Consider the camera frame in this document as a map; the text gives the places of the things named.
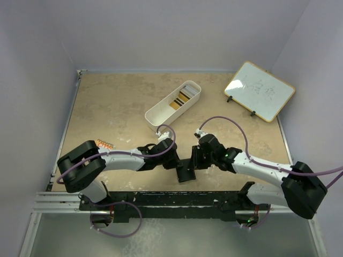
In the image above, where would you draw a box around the black leather card holder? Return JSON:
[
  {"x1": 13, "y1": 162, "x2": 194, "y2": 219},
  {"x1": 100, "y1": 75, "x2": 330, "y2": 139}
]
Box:
[{"x1": 176, "y1": 158, "x2": 196, "y2": 183}]

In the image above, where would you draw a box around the white plastic card tray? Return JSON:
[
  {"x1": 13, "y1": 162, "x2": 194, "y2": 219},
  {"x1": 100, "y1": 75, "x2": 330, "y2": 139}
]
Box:
[{"x1": 145, "y1": 80, "x2": 202, "y2": 132}]

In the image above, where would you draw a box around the gold backed stripe card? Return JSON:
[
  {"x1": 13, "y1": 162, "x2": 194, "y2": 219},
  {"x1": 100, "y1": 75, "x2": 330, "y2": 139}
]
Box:
[{"x1": 169, "y1": 98, "x2": 186, "y2": 110}]

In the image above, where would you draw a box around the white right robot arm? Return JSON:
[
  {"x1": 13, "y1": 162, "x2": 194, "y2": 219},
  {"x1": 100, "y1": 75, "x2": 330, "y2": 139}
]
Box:
[{"x1": 194, "y1": 131, "x2": 327, "y2": 220}]

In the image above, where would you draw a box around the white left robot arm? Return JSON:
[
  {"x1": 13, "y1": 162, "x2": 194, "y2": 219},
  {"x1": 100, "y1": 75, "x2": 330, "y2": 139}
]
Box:
[{"x1": 57, "y1": 138, "x2": 182, "y2": 210}]

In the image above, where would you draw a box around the stack of cards in tray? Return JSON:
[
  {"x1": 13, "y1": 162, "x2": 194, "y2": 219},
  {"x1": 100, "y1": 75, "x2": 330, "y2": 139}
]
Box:
[{"x1": 178, "y1": 84, "x2": 199, "y2": 103}]

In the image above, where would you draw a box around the orange spiral notepad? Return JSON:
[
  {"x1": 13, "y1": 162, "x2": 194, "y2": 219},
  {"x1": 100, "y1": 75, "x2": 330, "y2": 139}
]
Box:
[{"x1": 95, "y1": 139, "x2": 115, "y2": 151}]

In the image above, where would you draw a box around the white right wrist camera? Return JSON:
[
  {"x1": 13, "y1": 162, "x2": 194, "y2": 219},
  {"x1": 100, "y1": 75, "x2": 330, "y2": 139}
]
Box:
[{"x1": 194, "y1": 128, "x2": 207, "y2": 139}]

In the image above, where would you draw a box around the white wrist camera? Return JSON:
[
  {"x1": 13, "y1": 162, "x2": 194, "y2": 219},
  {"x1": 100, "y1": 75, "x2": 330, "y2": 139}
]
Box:
[
  {"x1": 156, "y1": 131, "x2": 173, "y2": 143},
  {"x1": 194, "y1": 128, "x2": 207, "y2": 139}
]

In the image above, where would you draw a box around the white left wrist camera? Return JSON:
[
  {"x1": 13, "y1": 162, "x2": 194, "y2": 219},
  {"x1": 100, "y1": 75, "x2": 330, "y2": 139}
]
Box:
[{"x1": 156, "y1": 131, "x2": 173, "y2": 143}]

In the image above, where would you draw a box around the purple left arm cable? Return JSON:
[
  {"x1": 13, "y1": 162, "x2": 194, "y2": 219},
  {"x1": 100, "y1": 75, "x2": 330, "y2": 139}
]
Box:
[{"x1": 56, "y1": 124, "x2": 177, "y2": 185}]

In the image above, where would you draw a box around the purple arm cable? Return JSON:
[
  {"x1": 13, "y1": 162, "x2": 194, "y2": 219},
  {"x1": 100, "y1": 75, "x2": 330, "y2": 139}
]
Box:
[
  {"x1": 56, "y1": 124, "x2": 177, "y2": 185},
  {"x1": 198, "y1": 116, "x2": 343, "y2": 190}
]

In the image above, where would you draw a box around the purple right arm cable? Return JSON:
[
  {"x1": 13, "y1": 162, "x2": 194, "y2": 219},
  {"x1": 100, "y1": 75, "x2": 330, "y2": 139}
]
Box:
[{"x1": 198, "y1": 116, "x2": 343, "y2": 190}]

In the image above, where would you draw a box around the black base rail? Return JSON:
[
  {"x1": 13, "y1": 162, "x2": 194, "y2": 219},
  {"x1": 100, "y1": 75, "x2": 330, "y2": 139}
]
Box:
[{"x1": 78, "y1": 191, "x2": 269, "y2": 226}]

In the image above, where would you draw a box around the small whiteboard yellow frame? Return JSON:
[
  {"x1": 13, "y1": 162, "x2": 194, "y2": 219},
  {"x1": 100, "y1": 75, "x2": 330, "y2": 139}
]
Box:
[{"x1": 224, "y1": 61, "x2": 295, "y2": 122}]

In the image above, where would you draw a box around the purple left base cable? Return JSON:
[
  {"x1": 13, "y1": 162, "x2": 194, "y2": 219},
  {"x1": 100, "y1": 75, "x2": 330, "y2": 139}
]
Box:
[{"x1": 90, "y1": 200, "x2": 144, "y2": 238}]

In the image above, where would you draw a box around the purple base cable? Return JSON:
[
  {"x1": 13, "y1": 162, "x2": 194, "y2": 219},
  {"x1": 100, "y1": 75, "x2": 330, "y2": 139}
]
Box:
[
  {"x1": 240, "y1": 205, "x2": 272, "y2": 231},
  {"x1": 90, "y1": 200, "x2": 144, "y2": 238}
]

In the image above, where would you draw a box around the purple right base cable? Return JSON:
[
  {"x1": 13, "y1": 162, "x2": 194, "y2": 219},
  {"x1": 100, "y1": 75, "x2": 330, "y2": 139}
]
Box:
[{"x1": 240, "y1": 205, "x2": 272, "y2": 231}]

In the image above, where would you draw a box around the aluminium frame rail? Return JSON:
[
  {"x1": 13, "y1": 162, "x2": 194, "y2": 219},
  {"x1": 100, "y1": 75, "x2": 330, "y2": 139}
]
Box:
[{"x1": 18, "y1": 191, "x2": 81, "y2": 257}]

